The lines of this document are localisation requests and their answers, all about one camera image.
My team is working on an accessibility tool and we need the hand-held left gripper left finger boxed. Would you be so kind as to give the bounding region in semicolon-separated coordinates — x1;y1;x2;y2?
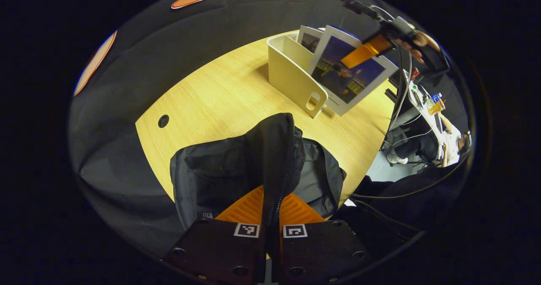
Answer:
164;185;265;285

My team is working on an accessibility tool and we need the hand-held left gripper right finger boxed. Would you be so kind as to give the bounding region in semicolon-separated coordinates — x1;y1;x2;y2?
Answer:
270;192;373;285

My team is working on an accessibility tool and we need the blue cover book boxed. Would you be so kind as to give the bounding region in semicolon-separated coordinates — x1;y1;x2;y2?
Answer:
308;25;400;117

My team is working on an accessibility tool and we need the grey cover book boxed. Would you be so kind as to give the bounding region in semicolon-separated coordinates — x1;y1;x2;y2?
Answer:
297;25;325;54

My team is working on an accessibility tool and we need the cream plastic bookshelf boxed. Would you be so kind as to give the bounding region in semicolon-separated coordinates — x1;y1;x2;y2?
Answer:
266;31;329;119

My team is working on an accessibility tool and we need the black schoolbag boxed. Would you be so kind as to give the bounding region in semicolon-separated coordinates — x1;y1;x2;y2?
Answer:
169;112;348;235

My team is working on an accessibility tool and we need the white office desk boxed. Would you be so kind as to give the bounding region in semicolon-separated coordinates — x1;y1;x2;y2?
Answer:
406;80;444;150

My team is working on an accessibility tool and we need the black backdrop cloth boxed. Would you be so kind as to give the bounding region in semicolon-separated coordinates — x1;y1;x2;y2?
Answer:
68;0;423;256

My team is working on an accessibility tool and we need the black cable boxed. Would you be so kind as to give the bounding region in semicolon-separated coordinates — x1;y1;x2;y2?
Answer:
383;44;414;150

